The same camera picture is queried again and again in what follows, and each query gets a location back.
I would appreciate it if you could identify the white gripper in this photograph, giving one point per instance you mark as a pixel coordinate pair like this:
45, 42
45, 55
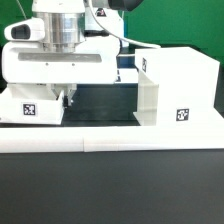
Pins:
25, 60

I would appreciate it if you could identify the white front drawer box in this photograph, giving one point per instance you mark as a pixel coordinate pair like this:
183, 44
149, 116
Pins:
31, 104

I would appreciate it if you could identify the white drawer cabinet housing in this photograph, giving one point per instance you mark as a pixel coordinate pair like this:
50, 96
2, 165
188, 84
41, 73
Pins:
176, 86

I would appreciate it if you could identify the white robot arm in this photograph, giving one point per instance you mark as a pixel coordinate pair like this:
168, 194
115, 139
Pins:
65, 43

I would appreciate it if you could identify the white U-shaped fence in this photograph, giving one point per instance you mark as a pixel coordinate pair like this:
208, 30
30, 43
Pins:
204, 132

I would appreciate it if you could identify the white marker tag sheet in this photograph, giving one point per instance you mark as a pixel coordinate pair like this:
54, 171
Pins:
126, 71

